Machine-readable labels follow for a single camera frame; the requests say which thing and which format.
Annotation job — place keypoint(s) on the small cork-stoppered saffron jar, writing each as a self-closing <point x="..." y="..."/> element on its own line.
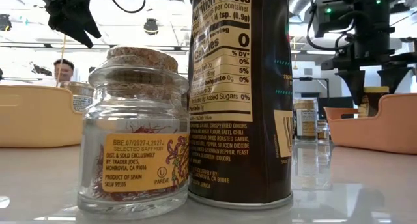
<point x="137" y="120"/>
<point x="323" y="131"/>

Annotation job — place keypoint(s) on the glass spice jar tan lid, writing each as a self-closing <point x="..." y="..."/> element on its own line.
<point x="306" y="123"/>
<point x="79" y="97"/>

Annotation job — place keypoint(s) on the black ceiling dome fixture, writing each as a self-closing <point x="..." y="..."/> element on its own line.
<point x="150" y="25"/>

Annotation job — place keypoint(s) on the black tubular stand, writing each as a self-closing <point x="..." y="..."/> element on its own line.
<point x="306" y="78"/>

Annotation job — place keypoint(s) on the orange plastic bin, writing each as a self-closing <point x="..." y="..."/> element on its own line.
<point x="391" y="133"/>

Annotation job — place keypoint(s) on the black ceiling-mounted device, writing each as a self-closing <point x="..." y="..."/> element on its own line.
<point x="5" y="22"/>

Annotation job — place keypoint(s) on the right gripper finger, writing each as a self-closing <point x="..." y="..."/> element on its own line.
<point x="394" y="77"/>
<point x="353" y="82"/>

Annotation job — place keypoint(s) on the silver ventilation duct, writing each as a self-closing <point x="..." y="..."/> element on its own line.
<point x="303" y="1"/>

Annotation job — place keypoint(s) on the person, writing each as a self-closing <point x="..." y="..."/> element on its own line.
<point x="64" y="71"/>

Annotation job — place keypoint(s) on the brown spice can yellow lid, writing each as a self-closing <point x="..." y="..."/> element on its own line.
<point x="234" y="152"/>
<point x="374" y="103"/>

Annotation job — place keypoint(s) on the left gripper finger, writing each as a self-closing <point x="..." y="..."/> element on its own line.
<point x="89" y="20"/>
<point x="73" y="28"/>

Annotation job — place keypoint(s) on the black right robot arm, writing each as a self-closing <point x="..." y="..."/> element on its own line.
<point x="335" y="15"/>

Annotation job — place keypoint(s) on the black computer monitor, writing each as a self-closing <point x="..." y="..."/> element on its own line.
<point x="339" y="102"/>

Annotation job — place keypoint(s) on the long ceiling light strip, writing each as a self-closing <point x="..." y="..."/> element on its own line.
<point x="321" y="52"/>

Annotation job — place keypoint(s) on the yellow plastic bin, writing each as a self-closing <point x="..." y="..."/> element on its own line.
<point x="36" y="120"/>

